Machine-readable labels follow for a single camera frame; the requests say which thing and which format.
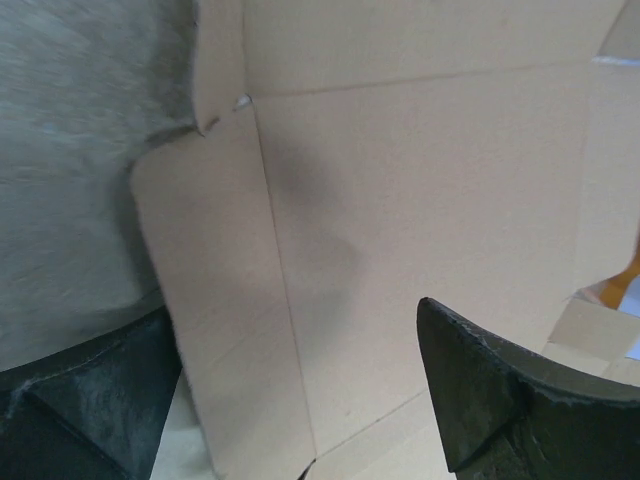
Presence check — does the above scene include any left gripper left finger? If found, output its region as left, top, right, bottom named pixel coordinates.
left=1, top=307, right=182, bottom=479

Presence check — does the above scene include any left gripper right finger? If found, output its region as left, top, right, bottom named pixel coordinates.
left=417, top=298, right=639, bottom=479

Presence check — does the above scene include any brown cardboard box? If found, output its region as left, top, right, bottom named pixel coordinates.
left=131, top=1, right=639, bottom=479

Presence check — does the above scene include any wooden three-tier rack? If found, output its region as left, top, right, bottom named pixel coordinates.
left=597, top=245, right=640, bottom=310

